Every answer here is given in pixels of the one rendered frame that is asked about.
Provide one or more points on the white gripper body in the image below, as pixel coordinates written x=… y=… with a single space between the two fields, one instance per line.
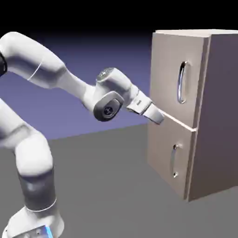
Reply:
x=153 y=113

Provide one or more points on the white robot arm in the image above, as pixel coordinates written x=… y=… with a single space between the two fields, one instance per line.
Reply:
x=46 y=68

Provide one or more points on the short light wood cabinet door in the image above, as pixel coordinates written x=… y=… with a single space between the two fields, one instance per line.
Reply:
x=163 y=148

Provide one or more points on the tall light wood cabinet door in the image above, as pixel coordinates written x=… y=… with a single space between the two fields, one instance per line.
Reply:
x=167 y=74

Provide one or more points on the light wood cabinet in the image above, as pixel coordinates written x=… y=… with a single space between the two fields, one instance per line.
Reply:
x=215 y=111

